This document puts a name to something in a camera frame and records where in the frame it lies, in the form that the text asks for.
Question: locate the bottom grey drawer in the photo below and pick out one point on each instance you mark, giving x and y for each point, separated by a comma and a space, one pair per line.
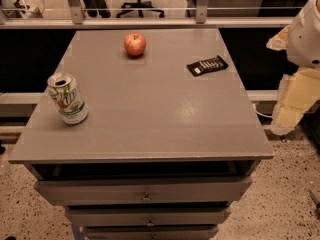
183, 232

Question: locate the middle grey drawer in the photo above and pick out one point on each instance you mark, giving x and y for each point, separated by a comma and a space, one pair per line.
148, 216

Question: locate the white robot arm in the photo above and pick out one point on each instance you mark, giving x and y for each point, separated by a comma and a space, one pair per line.
299, 92

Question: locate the red apple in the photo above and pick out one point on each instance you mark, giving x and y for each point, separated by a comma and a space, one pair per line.
134, 44

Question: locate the white green 7up can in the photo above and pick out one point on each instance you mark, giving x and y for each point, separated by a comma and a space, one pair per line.
64, 91

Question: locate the grey drawer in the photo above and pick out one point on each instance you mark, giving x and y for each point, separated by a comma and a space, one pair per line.
148, 216
183, 232
143, 191

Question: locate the black snack bar wrapper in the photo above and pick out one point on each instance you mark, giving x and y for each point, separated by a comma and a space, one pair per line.
205, 66

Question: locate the top grey drawer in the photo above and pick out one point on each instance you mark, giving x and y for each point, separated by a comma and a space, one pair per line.
143, 191

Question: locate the grey metal railing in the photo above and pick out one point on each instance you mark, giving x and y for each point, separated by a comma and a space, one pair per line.
71, 14

